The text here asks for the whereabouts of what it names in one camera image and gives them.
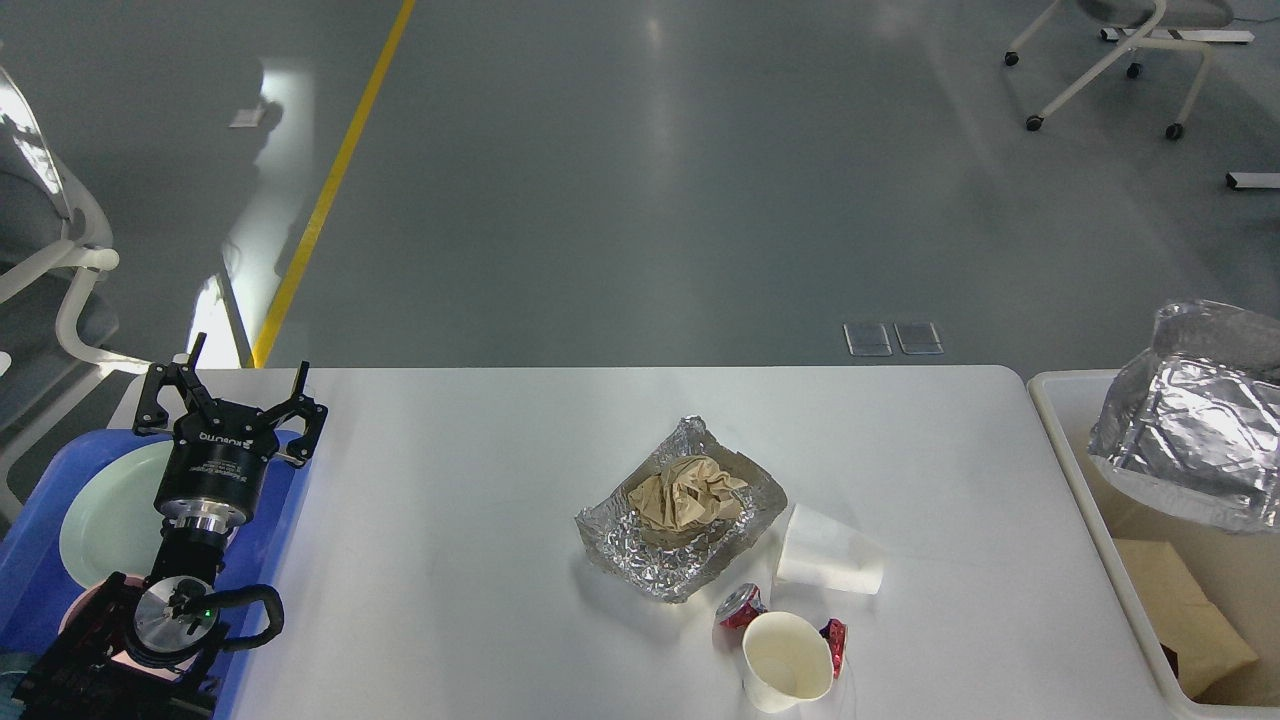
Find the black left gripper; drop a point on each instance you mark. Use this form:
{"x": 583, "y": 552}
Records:
{"x": 221, "y": 452}

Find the light green plate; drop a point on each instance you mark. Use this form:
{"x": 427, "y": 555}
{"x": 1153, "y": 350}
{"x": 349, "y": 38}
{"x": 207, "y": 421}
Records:
{"x": 112, "y": 524}

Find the pink mug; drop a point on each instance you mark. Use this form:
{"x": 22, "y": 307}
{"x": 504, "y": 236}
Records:
{"x": 85, "y": 600}

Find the brown paper ball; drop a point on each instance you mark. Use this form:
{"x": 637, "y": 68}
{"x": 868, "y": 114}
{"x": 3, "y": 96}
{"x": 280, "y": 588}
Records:
{"x": 691, "y": 492}

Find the aluminium foil tray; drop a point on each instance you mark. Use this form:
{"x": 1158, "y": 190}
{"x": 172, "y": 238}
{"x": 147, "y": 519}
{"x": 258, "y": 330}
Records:
{"x": 671, "y": 565}

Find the brown paper bag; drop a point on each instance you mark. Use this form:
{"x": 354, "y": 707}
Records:
{"x": 1204, "y": 645}

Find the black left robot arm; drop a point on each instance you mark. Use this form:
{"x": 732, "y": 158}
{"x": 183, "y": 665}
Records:
{"x": 145, "y": 651}

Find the blue plastic tray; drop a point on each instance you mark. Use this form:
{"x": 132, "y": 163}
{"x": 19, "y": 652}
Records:
{"x": 36, "y": 589}

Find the red foil wrapper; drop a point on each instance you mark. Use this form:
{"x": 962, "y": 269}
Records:
{"x": 746, "y": 603}

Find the white napkin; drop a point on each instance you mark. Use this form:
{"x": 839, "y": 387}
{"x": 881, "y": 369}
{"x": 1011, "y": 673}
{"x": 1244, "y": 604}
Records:
{"x": 823, "y": 552}

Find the white paper cup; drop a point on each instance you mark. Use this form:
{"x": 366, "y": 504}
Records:
{"x": 787, "y": 662}

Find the beige waste bin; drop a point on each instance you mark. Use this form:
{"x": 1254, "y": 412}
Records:
{"x": 1237, "y": 573}

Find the white bar on floor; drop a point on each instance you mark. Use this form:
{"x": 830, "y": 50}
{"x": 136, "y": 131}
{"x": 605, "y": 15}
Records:
{"x": 1244, "y": 181}

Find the white office chair right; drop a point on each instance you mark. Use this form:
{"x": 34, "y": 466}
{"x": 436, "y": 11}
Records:
{"x": 1180, "y": 26}

